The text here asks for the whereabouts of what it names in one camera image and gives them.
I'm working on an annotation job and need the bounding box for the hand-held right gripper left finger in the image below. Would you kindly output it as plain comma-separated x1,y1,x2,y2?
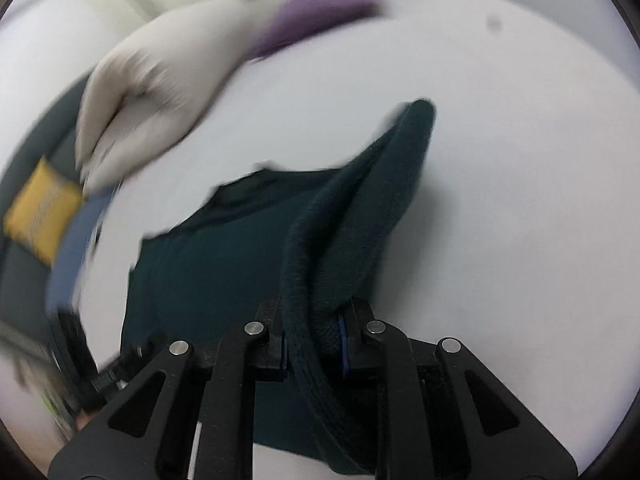
49,300,289,480

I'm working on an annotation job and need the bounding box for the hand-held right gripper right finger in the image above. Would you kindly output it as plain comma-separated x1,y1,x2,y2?
340,299,577,480

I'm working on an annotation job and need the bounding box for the dark green sweater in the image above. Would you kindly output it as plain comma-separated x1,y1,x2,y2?
120,99,437,477

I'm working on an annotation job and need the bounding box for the yellow pillow with embroidered band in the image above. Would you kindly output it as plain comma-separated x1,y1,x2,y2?
2,156,87,267

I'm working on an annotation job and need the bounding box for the purple pillow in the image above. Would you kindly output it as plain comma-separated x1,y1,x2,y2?
249,0,388,59

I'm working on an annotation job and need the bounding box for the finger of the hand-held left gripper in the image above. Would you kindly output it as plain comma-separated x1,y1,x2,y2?
92,342,163,397

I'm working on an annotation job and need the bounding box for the rolled beige duvet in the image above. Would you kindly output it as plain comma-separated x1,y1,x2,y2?
75,0,273,197

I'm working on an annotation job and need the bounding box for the blue pillow with white trim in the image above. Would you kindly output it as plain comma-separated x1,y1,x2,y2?
44,184,123,317

